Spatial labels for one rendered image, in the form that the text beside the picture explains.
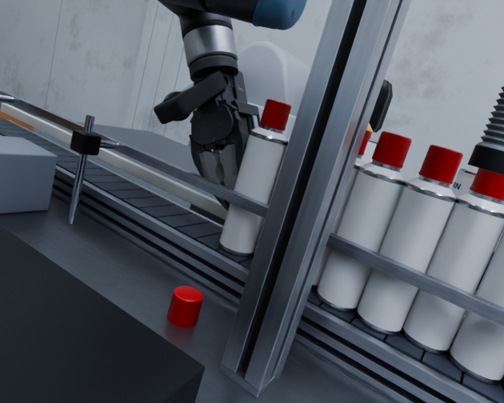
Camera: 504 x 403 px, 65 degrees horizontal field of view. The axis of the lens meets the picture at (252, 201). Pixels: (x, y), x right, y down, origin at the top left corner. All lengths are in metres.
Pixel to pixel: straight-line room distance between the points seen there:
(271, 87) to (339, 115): 2.78
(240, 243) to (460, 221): 0.26
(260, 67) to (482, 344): 2.86
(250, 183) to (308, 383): 0.24
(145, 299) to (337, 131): 0.29
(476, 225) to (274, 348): 0.23
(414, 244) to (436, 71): 3.88
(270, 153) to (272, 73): 2.62
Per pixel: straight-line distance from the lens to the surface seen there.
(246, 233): 0.52
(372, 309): 0.47
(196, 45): 0.60
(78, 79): 6.67
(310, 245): 0.33
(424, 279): 0.43
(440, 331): 0.48
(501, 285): 0.45
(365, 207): 0.45
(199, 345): 0.43
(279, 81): 3.07
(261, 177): 0.50
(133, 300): 0.48
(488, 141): 0.35
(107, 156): 0.80
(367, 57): 0.32
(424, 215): 0.43
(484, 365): 0.48
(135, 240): 0.62
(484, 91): 4.24
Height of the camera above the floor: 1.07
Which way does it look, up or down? 13 degrees down
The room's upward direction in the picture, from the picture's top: 16 degrees clockwise
